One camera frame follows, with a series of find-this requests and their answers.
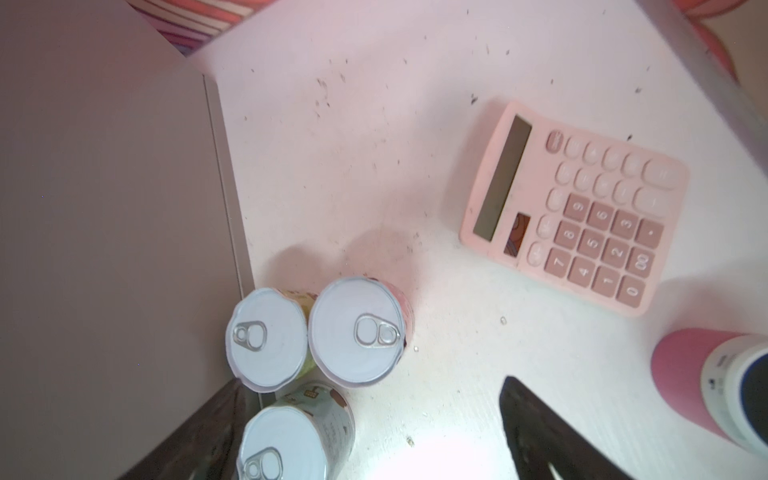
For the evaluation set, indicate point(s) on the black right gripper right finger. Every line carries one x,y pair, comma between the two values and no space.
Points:
543,445

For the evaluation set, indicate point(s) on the pink label can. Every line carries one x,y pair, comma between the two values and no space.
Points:
359,329

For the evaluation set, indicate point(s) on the blue can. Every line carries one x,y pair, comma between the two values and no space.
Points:
308,433

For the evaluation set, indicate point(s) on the pink calculator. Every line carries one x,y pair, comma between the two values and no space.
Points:
576,210

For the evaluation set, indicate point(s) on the green label can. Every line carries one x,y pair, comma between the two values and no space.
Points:
266,338

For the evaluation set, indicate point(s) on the grey metal cabinet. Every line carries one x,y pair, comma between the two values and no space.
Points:
118,269

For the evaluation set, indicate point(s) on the pink round container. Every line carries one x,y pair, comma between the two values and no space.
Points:
716,380

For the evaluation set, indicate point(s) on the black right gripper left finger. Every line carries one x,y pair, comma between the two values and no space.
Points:
205,446

